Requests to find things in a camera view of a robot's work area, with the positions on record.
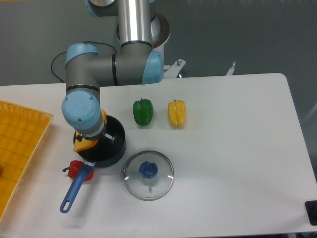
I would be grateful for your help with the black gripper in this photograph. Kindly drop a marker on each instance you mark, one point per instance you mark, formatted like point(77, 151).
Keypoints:
point(99, 134)

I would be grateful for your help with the dark pot blue handle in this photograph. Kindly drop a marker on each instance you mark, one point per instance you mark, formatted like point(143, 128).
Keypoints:
point(104, 154)

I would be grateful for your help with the glass lid blue knob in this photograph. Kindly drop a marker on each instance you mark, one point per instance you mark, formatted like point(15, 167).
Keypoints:
point(148, 175)

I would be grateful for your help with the black object table corner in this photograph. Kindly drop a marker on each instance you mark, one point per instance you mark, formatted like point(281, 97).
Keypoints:
point(311, 208)

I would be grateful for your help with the green bell pepper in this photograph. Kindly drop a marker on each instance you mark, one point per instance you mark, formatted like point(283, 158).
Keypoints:
point(143, 112)

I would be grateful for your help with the yellow bell pepper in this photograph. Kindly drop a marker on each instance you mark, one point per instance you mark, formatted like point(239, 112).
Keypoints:
point(177, 113)

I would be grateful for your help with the white bracket right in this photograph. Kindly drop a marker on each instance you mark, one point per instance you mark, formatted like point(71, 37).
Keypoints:
point(231, 69)

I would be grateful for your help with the yellow plastic basket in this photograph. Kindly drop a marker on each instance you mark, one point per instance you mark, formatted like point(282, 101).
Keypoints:
point(21, 132)

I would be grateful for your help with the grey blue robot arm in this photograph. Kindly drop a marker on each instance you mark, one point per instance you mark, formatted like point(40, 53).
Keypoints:
point(87, 71)

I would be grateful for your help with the red bell pepper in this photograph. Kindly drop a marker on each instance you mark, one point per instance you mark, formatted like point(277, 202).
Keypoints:
point(74, 168)

